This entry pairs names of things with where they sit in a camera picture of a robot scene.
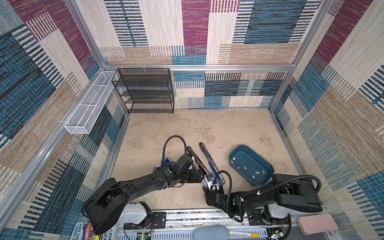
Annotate white wire mesh basket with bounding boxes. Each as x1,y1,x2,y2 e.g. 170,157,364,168
65,71,115,135

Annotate blue and black stapler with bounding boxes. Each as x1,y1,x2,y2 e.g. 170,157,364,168
199,143,225,186

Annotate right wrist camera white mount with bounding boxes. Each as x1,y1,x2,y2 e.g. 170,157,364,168
202,173,217,192

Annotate yellow white marker pen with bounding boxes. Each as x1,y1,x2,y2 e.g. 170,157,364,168
228,231,260,238

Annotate teal plastic tray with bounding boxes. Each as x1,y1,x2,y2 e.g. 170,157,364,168
229,145,275,188

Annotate blue tape dispenser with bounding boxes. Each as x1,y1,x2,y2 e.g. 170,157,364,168
162,158,171,166

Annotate black wire mesh shelf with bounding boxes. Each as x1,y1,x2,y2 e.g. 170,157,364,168
112,68,175,114

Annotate grey-blue fabric case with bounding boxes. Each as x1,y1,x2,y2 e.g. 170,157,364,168
193,226,229,240

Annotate colourful book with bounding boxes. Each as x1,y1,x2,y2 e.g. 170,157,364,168
70,221,117,240

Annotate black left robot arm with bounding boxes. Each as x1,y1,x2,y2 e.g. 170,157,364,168
82,135,207,235

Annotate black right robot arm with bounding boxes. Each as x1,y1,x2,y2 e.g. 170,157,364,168
202,171,323,225

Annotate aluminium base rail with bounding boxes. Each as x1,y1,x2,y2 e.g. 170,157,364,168
115,208,340,240

